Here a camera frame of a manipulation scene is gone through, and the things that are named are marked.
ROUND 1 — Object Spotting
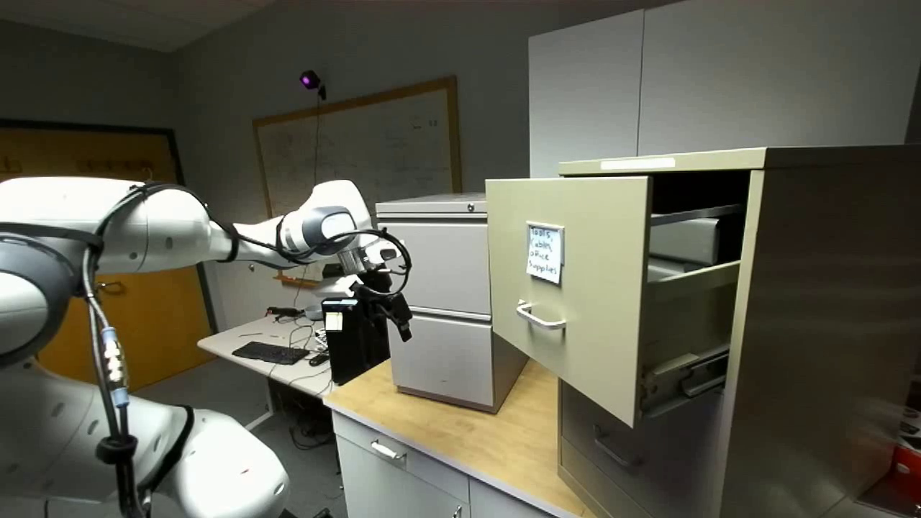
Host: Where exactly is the white paper drawer label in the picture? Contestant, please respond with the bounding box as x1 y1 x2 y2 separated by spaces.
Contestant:
527 222 563 285

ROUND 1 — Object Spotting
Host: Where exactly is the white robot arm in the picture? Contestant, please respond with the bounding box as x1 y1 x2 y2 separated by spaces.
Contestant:
0 174 410 518

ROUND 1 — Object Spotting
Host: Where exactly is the beige right filing cabinet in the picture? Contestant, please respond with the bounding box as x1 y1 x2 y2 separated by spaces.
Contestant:
556 143 921 518

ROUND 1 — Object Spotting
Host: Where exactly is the black keyboard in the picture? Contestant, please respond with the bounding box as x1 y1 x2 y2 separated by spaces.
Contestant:
230 340 308 364

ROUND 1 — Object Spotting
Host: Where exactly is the grey side desk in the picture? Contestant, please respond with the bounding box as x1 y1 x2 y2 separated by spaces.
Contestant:
197 315 334 397

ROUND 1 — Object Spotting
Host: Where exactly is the orange wooden door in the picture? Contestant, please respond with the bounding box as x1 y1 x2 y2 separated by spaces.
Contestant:
0 124 212 387

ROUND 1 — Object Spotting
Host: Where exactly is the white wall cabinet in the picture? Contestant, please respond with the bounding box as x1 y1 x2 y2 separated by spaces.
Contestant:
528 0 921 177

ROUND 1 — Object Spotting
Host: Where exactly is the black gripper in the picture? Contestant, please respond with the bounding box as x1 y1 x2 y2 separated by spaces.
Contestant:
357 229 410 343

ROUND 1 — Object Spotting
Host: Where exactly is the beige top file drawer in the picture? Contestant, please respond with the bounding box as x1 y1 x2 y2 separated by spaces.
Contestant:
485 173 748 425

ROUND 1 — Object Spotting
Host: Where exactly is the beige bottom file drawer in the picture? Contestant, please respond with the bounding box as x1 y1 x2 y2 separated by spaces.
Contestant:
558 381 721 518

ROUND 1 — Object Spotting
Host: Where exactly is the beige file drawer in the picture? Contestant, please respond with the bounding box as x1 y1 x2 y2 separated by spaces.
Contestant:
485 173 748 425
558 381 721 518

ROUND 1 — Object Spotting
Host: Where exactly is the grey left filing cabinet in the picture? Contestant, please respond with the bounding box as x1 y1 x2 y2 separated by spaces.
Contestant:
376 193 524 412

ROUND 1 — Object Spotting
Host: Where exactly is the wooden top white desk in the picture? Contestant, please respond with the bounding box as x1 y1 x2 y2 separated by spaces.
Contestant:
324 361 593 518

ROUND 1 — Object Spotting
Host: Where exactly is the wood framed whiteboard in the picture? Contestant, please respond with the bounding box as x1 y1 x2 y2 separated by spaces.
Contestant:
252 73 463 212

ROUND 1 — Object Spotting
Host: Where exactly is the purple lit ceiling camera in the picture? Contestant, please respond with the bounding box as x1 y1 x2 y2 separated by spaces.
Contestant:
299 69 327 101

